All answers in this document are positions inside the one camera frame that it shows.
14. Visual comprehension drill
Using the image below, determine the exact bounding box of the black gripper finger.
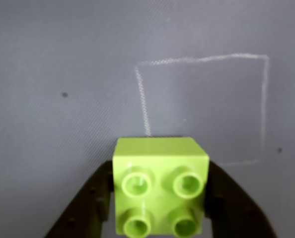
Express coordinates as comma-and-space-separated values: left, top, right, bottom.
203, 161, 279, 238
43, 160, 116, 238

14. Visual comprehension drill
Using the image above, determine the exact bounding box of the green lego block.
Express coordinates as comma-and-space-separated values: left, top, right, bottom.
112, 136, 210, 237

